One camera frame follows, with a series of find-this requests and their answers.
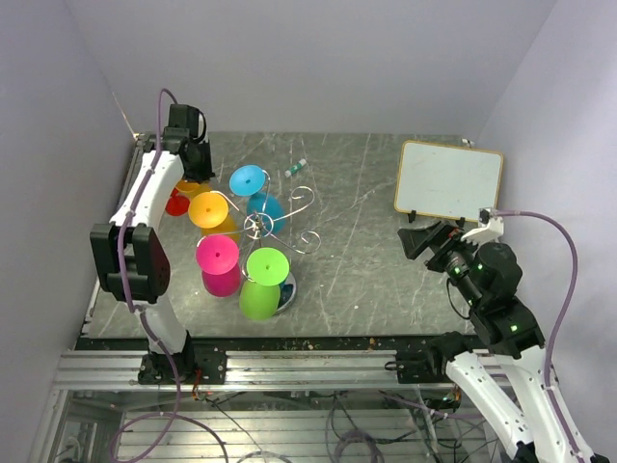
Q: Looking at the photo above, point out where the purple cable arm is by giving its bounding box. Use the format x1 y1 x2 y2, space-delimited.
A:
496 209 587 463
108 88 228 463

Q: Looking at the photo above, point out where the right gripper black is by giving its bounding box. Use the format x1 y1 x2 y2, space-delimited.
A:
398 217 486 309

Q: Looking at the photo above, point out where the green plastic wine glass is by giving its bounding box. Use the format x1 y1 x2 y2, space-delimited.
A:
239 247 290 320

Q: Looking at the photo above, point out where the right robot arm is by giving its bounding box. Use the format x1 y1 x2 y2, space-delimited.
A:
397 208 606 462

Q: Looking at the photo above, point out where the blue plastic wine glass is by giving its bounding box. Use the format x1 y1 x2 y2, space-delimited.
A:
228 165 285 234

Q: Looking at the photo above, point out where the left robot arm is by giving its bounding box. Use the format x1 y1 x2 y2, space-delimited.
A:
90 102 214 384

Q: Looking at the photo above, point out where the red plastic wine glass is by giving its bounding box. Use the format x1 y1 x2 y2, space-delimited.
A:
165 188 190 217

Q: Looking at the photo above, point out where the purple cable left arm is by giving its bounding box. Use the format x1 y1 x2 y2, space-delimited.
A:
108 88 228 463

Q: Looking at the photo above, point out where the aluminium mounting rail frame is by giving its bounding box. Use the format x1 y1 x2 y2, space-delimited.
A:
28 337 579 463

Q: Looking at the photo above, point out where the green white marker pen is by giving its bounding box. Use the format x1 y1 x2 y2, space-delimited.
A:
284 158 307 177

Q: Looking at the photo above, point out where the small whiteboard wooden frame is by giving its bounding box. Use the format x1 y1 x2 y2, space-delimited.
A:
393 141 504 222

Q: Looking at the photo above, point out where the pink plastic wine glass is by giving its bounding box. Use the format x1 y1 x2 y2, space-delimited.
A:
196 234 241 298

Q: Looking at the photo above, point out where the orange wine glass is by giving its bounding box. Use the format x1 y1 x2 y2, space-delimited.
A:
175 179 212 200
188 192 240 244

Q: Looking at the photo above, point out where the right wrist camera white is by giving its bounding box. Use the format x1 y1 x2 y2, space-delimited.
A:
462 207 504 246

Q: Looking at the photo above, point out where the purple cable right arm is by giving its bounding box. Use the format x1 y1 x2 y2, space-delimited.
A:
496 209 587 463

